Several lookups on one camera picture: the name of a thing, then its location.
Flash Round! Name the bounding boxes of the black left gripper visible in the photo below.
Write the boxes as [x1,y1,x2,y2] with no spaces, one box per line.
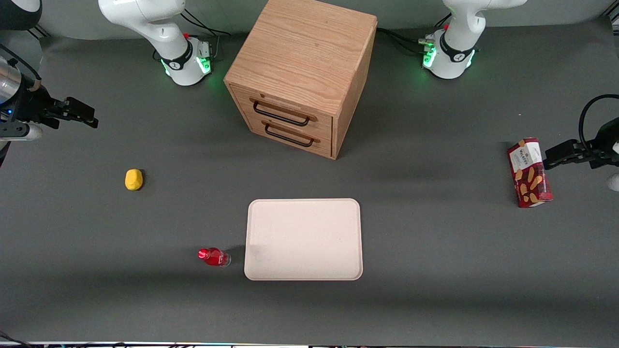
[544,118,619,170]

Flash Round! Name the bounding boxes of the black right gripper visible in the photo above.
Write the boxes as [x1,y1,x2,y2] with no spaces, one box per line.
[9,86,99,129]

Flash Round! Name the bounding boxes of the red coke bottle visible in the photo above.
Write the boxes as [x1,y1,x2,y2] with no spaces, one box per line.
[197,247,232,267]

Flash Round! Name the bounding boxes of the beige rectangular tray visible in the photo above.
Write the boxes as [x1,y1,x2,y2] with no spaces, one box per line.
[244,198,364,281]

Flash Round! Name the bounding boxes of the red cookie box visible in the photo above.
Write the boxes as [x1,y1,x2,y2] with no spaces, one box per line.
[507,137,554,208]

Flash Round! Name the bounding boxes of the wooden two-drawer cabinet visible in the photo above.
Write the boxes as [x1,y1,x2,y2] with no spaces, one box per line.
[223,0,378,160]

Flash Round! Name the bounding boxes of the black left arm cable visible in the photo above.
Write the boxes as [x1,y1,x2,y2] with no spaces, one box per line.
[578,94,619,151]

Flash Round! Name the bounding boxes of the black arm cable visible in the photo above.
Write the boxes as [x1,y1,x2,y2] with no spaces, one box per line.
[578,94,619,151]
[0,43,42,91]

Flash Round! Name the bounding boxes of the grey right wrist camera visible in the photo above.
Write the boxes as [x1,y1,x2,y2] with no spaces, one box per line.
[0,123,44,142]

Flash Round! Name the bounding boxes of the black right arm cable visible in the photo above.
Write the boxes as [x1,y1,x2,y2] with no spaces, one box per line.
[0,43,42,91]

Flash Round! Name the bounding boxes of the black right base cables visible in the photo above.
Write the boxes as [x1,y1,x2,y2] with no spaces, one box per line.
[180,9,232,38]

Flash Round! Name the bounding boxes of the black base cables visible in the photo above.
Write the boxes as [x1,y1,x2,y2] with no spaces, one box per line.
[180,9,232,38]
[376,14,453,55]

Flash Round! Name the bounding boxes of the black left base cables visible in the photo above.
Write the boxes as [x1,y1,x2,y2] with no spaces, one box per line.
[376,14,453,55]

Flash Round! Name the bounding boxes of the wide wood and black drawer handle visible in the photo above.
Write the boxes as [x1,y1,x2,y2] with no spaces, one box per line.
[249,97,319,128]

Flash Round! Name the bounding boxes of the short wood and black drawer handle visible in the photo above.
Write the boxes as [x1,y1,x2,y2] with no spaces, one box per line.
[261,120,321,148]

